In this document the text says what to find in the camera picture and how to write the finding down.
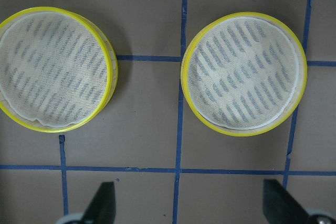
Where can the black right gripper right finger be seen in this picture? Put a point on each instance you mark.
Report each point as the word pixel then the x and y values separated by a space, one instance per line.
pixel 280 207

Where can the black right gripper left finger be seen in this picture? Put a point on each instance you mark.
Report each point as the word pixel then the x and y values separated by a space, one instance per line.
pixel 102 207

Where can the yellow bamboo steamer tray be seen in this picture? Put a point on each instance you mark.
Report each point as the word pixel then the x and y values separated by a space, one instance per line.
pixel 244 74

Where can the yellow bamboo steamer base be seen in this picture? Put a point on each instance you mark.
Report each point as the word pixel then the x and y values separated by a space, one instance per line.
pixel 58 69

